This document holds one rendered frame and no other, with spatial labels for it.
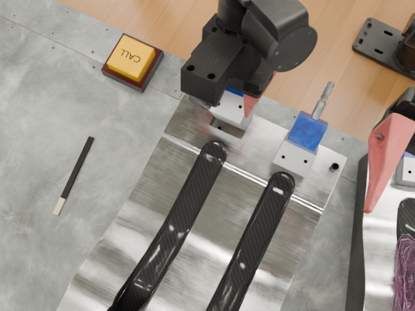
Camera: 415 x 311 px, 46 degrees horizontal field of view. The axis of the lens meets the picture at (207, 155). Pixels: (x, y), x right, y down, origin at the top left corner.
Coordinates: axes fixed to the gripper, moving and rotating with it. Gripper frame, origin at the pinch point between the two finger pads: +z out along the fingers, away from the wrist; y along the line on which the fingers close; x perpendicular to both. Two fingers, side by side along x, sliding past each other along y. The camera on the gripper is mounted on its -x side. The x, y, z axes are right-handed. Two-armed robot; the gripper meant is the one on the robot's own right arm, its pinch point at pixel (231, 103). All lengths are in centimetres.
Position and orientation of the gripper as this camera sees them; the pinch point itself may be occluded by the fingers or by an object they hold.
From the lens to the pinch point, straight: 69.7
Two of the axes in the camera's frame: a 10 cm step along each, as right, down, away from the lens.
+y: 8.8, 4.0, -2.5
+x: 4.7, -7.0, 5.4
